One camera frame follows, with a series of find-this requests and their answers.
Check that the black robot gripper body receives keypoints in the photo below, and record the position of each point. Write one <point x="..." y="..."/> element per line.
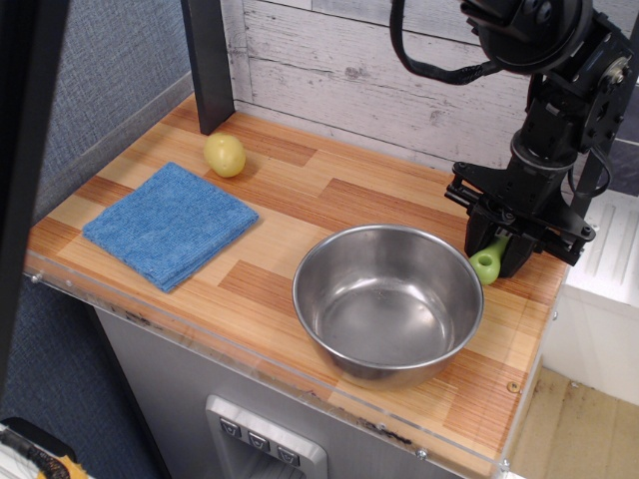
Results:
<point x="524" y="194"/>

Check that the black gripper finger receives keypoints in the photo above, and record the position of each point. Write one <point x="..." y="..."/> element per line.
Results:
<point x="517" y="252"/>
<point x="481" y="228"/>

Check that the grey spatula green handle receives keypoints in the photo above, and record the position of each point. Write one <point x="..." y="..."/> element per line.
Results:
<point x="487" y="261"/>

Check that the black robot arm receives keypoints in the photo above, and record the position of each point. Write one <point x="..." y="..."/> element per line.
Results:
<point x="582" y="70"/>

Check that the white toy sink unit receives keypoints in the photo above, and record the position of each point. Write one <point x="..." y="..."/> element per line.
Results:
<point x="593" y="337"/>

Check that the stainless steel bowl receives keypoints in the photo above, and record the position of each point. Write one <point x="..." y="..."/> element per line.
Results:
<point x="388" y="306"/>

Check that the clear acrylic table guard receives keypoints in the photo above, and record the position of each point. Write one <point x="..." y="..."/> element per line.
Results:
<point x="239" y="306"/>

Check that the yellow toy potato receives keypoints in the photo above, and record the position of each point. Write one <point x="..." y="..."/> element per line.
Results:
<point x="224" y="154"/>

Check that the silver dispenser button panel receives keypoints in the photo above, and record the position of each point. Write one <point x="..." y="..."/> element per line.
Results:
<point x="251" y="446"/>

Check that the blue folded cloth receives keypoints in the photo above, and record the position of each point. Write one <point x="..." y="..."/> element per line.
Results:
<point x="170" y="226"/>

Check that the grey toy fridge cabinet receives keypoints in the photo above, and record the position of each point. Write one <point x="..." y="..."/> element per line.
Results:
<point x="171" y="383"/>

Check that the yellow object bottom left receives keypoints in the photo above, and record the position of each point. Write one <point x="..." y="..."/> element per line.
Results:
<point x="65" y="467"/>

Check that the dark right shelf post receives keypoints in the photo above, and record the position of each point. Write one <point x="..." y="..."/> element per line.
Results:
<point x="585" y="183"/>

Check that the dark shelf post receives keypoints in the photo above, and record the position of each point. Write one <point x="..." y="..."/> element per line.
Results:
<point x="206" y="40"/>
<point x="585" y="183"/>

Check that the dark left shelf post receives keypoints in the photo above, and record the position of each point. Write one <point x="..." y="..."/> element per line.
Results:
<point x="206" y="40"/>

